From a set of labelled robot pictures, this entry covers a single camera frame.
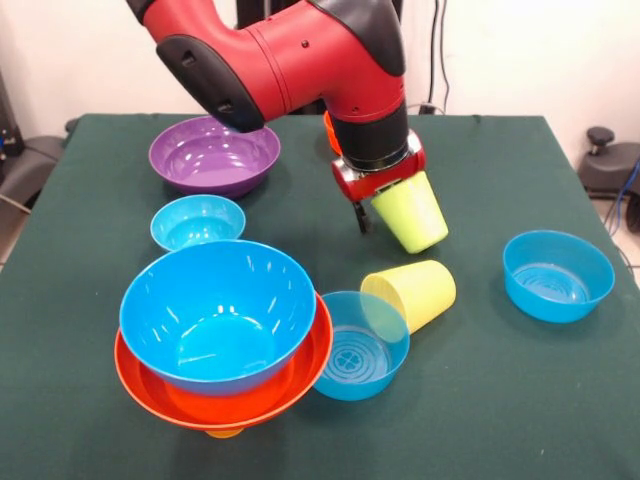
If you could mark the purple bowl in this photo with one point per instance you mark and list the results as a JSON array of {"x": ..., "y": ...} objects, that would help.
[{"x": 215, "y": 165}]

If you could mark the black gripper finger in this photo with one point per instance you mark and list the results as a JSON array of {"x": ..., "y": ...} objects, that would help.
[{"x": 363, "y": 217}]

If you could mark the yellow cup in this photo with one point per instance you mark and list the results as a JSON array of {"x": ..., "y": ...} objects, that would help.
[{"x": 425, "y": 290}]

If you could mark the orange cup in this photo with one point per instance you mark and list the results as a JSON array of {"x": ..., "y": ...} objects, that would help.
[{"x": 225, "y": 433}]

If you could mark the black pedestal foot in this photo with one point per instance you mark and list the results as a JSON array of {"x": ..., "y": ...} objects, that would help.
[
  {"x": 30, "y": 165},
  {"x": 610, "y": 170}
]

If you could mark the dark green table cloth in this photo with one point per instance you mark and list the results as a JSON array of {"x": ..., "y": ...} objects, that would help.
[{"x": 100, "y": 300}]

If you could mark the small red-orange bowl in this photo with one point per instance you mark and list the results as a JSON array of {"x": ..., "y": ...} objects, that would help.
[{"x": 331, "y": 137}]

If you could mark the large deep blue bowl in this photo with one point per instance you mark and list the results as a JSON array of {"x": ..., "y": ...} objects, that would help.
[{"x": 215, "y": 300}]

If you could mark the small light blue bowl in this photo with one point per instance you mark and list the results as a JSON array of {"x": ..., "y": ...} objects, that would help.
[{"x": 195, "y": 225}]

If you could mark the black equipment box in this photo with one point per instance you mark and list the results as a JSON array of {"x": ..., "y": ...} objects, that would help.
[{"x": 7, "y": 120}]

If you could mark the large orange bowl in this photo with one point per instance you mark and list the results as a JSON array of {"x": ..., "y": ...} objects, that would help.
[{"x": 225, "y": 412}]

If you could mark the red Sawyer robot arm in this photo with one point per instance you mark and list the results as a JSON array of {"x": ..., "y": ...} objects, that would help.
[{"x": 300, "y": 65}]

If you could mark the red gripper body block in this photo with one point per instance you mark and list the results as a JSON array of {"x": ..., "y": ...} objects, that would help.
[{"x": 365, "y": 185}]

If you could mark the green cup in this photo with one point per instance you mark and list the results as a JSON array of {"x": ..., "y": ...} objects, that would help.
[{"x": 415, "y": 220}]

